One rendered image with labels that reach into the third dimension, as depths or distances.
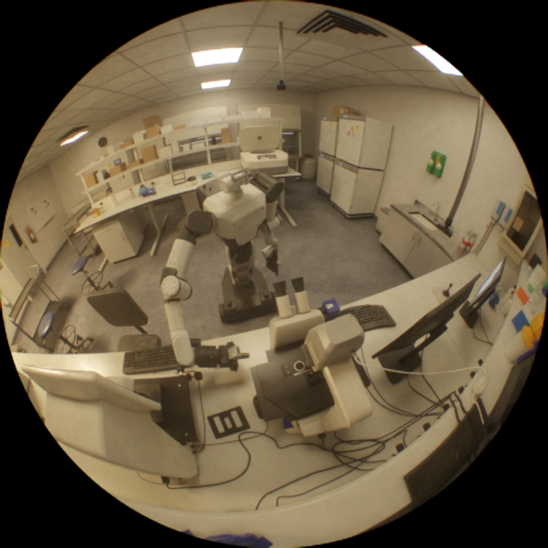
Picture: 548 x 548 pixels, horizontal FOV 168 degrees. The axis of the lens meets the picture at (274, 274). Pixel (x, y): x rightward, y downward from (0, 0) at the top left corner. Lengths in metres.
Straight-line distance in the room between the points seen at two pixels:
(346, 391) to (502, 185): 2.71
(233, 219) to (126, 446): 0.85
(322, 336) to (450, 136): 3.01
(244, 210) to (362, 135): 2.66
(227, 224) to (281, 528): 0.92
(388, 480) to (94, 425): 0.58
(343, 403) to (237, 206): 0.76
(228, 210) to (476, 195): 2.76
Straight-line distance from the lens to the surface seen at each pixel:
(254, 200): 0.84
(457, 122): 3.12
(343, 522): 0.43
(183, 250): 0.75
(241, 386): 0.88
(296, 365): 0.53
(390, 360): 1.05
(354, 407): 0.44
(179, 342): 0.69
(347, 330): 0.37
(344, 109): 4.09
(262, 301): 1.73
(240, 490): 0.94
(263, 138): 3.00
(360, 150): 3.23
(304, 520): 0.41
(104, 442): 0.51
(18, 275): 6.17
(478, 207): 2.86
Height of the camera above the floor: 1.61
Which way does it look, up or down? 46 degrees down
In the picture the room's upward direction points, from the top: 1 degrees counter-clockwise
